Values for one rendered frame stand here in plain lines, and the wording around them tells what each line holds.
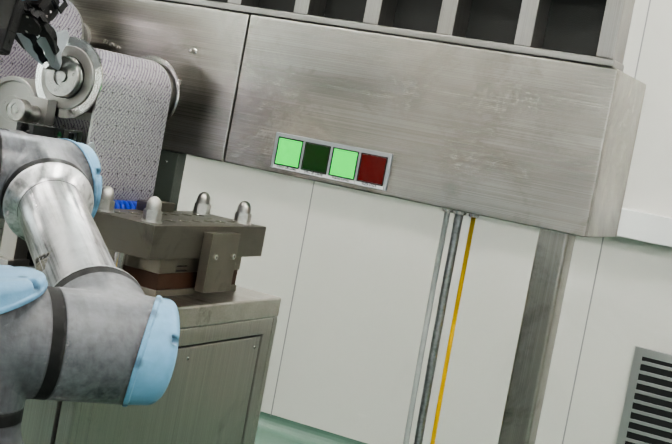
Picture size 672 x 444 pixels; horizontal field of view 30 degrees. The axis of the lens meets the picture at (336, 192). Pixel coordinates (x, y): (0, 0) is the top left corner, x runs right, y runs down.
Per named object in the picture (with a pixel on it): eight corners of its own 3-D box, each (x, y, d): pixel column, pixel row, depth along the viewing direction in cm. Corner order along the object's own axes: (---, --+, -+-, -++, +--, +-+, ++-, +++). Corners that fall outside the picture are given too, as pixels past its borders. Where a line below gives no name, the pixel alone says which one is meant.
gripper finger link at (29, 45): (65, 50, 228) (47, 12, 221) (47, 72, 224) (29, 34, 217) (51, 47, 229) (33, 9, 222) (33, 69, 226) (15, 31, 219)
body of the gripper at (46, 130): (86, 132, 218) (42, 126, 207) (78, 180, 219) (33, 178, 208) (52, 124, 221) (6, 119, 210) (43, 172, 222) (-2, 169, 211)
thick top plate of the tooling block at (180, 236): (73, 240, 220) (79, 207, 220) (193, 240, 257) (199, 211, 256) (148, 260, 214) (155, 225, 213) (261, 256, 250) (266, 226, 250)
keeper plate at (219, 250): (193, 290, 229) (204, 231, 228) (221, 288, 238) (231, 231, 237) (205, 293, 228) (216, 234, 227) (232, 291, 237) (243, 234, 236)
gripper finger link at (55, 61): (84, 53, 226) (63, 14, 219) (67, 75, 222) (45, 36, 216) (71, 51, 227) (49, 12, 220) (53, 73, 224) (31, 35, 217)
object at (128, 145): (75, 208, 226) (93, 106, 225) (148, 210, 247) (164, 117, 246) (77, 208, 226) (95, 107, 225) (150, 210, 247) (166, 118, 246)
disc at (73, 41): (29, 112, 230) (41, 32, 229) (31, 112, 230) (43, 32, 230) (94, 123, 223) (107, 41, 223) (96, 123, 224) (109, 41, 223)
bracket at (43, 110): (-17, 261, 224) (12, 93, 223) (7, 260, 230) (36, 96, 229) (5, 267, 222) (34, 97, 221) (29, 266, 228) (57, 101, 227)
